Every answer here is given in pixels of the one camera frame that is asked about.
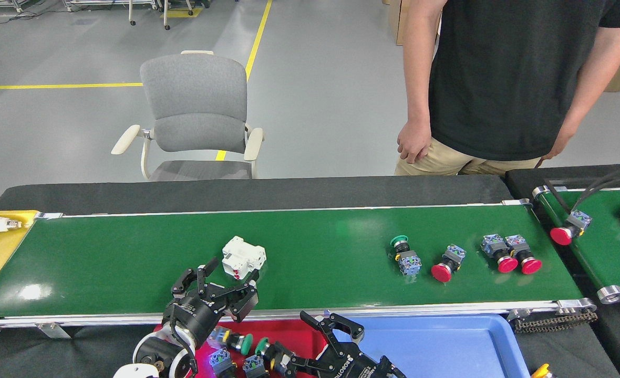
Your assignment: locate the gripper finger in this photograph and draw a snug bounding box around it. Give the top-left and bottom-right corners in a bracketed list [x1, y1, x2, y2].
[301, 311, 364, 358]
[281, 356, 339, 378]
[210, 270, 261, 322]
[172, 257, 220, 302]

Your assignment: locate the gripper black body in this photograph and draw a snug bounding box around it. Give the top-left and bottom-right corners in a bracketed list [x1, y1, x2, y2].
[336, 349, 408, 378]
[162, 294, 226, 350]

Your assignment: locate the white circuit breaker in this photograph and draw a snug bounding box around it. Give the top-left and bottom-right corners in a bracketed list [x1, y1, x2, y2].
[222, 236, 267, 280]

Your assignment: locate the red plastic tray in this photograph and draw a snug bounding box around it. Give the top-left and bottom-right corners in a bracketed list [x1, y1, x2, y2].
[152, 318, 332, 378]

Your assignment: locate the long green conveyor belt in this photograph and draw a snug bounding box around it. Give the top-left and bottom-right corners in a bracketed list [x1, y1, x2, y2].
[0, 199, 600, 337]

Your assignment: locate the blue plastic tray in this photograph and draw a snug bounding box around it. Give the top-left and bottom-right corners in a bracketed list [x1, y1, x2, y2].
[323, 313, 531, 378]

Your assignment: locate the short green conveyor belt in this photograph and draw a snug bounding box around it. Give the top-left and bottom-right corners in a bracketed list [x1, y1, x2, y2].
[532, 178, 620, 305]

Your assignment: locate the person's right hand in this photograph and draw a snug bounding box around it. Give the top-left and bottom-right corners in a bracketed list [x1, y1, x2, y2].
[397, 120, 432, 164]

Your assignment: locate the person's left hand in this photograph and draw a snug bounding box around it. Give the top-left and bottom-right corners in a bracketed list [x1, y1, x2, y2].
[541, 138, 568, 160]

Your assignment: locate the grey office chair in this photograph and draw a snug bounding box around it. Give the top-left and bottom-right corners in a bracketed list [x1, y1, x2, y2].
[111, 50, 265, 182]

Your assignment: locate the white wheeled rack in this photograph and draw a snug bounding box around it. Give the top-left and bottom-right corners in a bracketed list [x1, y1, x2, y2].
[159, 0, 208, 30]
[63, 0, 159, 26]

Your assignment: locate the person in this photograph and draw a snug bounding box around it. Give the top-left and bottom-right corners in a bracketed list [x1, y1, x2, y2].
[394, 0, 620, 176]

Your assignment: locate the black drive chain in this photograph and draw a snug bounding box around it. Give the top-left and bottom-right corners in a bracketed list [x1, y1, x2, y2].
[512, 310, 600, 334]

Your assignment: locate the black triangular guide frame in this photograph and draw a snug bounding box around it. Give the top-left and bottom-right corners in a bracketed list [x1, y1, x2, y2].
[544, 178, 605, 213]

